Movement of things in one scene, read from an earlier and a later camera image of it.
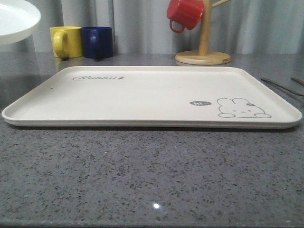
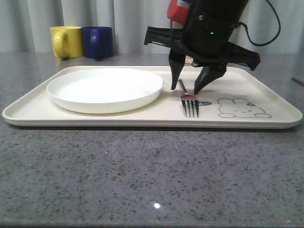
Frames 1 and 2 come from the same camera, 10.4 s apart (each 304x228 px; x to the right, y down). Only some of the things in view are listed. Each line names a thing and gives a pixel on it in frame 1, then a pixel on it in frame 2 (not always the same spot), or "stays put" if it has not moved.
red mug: [187, 12] stays put
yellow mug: [66, 41] stays put
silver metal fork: [282, 88] → [190, 100]
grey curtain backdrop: [143, 26] stays put
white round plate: [18, 20] → [104, 90]
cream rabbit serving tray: [168, 97] stays put
